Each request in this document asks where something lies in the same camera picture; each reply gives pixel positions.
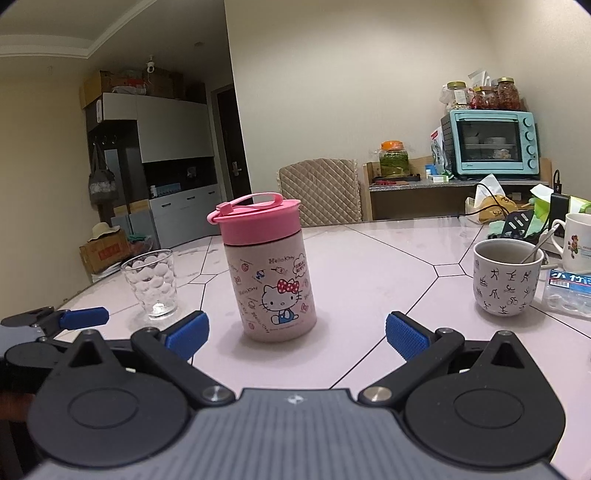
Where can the small green white box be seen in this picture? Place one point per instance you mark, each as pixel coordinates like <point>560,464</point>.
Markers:
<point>438,176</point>

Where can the teal toaster oven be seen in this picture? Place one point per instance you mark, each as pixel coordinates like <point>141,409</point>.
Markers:
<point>489,147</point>

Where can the white security camera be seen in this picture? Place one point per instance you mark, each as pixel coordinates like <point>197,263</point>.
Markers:
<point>150,65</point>

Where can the green pickle jar orange lid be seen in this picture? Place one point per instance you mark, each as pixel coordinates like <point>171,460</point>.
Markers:
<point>394,159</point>

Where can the grey black cabinet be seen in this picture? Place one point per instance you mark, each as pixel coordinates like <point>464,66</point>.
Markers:
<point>171,134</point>

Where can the white cartoon mug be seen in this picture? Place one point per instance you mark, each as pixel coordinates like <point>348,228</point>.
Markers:
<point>577,244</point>

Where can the white cup with black figures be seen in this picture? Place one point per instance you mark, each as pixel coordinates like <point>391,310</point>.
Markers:
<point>503,286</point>

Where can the quilted beige chair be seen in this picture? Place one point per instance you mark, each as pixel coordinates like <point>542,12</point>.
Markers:
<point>321,194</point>

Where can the clear plastic packet blue print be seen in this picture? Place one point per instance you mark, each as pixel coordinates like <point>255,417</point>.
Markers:
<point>570,290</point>

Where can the pink bottle cap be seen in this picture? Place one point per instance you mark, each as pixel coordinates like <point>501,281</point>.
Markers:
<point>256,219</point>

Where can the cartoon print bottle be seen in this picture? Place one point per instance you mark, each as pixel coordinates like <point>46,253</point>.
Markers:
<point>272,290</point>

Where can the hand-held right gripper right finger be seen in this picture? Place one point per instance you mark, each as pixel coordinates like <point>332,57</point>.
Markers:
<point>406,337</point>

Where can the metal spoon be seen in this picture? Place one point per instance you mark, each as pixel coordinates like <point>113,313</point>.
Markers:
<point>535,253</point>

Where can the yellow plush tissue holder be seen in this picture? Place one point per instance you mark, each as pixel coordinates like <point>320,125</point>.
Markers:
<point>496,210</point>

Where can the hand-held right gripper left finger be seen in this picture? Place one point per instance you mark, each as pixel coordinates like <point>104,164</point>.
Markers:
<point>187,336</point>

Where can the wooden side shelf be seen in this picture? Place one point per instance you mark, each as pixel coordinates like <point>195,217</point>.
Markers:
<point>415,198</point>

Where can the small red preserve jar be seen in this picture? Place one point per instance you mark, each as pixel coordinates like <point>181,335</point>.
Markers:
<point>485,98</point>

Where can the black power bank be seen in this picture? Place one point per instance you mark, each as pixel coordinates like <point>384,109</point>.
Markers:
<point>559,210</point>

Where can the black slotted stand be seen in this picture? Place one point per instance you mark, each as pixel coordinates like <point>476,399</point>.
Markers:
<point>516,224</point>

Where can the green tissue pack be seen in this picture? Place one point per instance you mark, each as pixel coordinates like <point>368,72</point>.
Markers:
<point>579,205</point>

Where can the grey hanging bag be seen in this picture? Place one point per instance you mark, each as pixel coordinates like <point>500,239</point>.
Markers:
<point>102,184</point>

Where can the tall red preserve jar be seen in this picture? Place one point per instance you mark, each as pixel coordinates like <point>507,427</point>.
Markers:
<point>508,94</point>

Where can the dark wooden door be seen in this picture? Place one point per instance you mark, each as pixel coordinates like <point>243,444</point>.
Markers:
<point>231,138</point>

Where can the gold lid glass jar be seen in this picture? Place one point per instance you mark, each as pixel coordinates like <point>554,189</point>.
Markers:
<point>456,94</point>

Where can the red print cardboard box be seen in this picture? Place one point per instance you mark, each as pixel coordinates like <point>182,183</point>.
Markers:
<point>104,254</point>

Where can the white plastic bag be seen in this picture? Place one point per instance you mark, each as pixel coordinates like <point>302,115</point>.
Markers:
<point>480,77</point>

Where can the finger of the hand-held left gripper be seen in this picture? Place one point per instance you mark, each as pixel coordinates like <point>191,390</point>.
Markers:
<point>83,318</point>

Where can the straw hat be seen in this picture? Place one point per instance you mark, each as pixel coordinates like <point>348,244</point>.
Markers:
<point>105,230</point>

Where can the snack bag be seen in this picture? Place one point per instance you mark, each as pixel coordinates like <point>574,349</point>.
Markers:
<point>438,147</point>

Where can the clear dimpled glass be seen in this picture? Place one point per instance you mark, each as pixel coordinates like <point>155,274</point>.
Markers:
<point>150,286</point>

